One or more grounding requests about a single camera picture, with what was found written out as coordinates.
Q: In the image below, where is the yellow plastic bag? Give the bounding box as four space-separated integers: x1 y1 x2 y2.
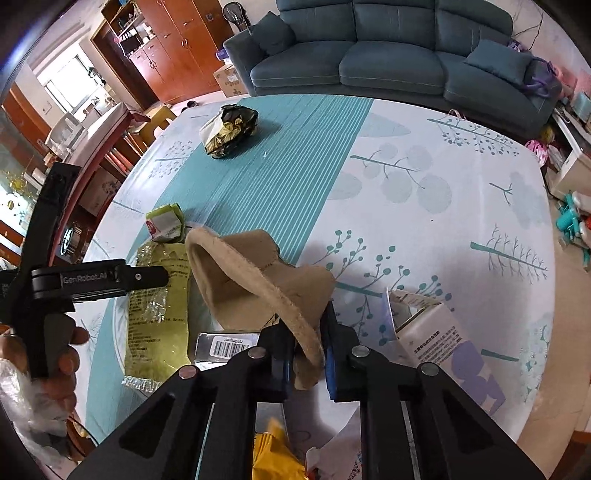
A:
252 418 308 480

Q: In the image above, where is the blue-grey sofa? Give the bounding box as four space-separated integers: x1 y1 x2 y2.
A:
223 0 561 139

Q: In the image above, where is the silver box with barcode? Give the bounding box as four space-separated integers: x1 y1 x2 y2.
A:
194 330 259 370

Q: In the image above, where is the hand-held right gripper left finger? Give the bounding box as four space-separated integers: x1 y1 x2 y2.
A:
67 322 297 480

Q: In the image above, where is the purple bag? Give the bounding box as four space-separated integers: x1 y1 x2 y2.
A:
508 39 561 100

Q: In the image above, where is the yellow stool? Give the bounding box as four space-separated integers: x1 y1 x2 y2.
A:
139 105 178 144

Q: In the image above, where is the white cabinet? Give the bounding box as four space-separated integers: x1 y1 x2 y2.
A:
549 106 591 199

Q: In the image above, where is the teal white printed tablecloth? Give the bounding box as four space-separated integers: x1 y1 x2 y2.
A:
78 93 556 480

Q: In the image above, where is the teal stepper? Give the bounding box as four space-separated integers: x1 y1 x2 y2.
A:
554 191 591 252

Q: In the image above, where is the yellow-green packet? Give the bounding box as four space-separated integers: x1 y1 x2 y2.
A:
121 240 195 393

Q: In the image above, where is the blue-grey sofa pillow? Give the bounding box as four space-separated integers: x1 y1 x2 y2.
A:
463 39 534 86
252 11 296 57

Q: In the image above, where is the person's left hand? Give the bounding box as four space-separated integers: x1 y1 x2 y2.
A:
0 325 90 414

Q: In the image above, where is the black standing fan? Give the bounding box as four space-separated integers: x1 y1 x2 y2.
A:
223 1 250 26

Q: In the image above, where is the cardboard box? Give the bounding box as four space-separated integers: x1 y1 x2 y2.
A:
212 64 247 97

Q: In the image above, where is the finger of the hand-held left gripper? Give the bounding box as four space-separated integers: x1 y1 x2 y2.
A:
115 265 169 292

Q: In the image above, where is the clear plastic bag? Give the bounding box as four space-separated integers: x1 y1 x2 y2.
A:
0 355 79 462

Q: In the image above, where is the pink bag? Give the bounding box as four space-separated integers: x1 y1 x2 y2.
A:
524 138 550 167

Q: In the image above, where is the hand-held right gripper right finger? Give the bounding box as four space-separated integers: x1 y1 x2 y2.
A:
322 301 549 480

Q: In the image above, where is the white red snack carton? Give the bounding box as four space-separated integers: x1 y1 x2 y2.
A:
305 415 363 480

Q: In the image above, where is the white appliance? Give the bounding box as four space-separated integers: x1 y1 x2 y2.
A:
46 113 86 148

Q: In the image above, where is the brown pulp cup tray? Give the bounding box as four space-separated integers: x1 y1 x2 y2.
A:
185 227 337 392

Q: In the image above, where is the black gold floral wrapper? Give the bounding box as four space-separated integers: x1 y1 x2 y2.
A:
199 104 259 160

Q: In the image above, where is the wooden wardrobe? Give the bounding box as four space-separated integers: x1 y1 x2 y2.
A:
90 0 236 112

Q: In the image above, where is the white box purple print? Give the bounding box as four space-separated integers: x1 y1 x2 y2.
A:
388 288 506 416

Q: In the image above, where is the red-edged dining table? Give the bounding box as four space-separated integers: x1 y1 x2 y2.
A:
0 99 153 278

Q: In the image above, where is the green white packet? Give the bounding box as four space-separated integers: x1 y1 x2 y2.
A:
145 203 185 243

